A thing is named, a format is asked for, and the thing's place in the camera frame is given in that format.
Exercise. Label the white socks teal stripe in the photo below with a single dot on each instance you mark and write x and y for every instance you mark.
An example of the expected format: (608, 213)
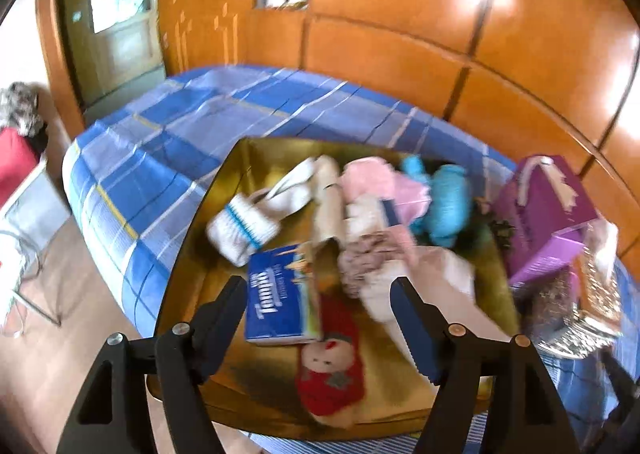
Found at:
(240, 229)

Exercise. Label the beige cloth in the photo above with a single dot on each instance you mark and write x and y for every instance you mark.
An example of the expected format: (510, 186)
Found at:
(330, 204)

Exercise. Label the grey patterned cloth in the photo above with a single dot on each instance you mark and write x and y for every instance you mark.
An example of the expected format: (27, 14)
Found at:
(20, 104)

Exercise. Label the red cloth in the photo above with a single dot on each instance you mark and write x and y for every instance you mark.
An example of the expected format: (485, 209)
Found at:
(15, 164)

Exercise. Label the purple tissue box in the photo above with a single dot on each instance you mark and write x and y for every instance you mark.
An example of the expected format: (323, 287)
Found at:
(535, 229)

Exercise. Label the red dressed small doll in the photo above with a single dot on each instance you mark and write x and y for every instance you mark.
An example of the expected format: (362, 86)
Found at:
(345, 329)

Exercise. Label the white wipes packet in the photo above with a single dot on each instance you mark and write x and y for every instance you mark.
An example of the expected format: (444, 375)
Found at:
(367, 214)

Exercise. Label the wooden wardrobe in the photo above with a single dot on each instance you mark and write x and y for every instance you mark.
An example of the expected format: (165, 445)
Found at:
(400, 34)

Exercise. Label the gold tray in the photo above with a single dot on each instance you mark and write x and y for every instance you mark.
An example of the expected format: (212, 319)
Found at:
(260, 159)

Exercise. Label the blue tissue packet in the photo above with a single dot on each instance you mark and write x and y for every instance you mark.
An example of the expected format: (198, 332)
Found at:
(275, 299)

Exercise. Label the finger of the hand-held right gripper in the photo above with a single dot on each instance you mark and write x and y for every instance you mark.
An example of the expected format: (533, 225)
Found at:
(622, 384)

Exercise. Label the white metal chair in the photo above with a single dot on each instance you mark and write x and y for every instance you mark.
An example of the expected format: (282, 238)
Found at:
(30, 234)

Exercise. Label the blue plush toy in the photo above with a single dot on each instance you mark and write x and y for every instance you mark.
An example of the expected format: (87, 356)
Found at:
(445, 204)

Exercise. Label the small patterned socks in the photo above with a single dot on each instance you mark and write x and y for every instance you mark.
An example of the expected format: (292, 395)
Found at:
(365, 254)

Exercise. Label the blue plaid bed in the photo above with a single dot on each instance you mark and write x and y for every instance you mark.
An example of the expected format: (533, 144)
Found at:
(175, 134)

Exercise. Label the wooden door with window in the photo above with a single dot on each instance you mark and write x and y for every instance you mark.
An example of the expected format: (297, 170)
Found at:
(125, 59)

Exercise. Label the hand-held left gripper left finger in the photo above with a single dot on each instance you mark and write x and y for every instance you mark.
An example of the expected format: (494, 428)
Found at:
(220, 329)

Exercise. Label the pink cloth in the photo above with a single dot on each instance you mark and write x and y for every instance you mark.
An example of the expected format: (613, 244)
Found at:
(412, 199)

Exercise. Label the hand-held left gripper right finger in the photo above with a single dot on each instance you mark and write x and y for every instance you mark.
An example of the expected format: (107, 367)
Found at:
(420, 334)

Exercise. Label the pink towel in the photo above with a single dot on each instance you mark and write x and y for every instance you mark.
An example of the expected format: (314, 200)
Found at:
(365, 179)

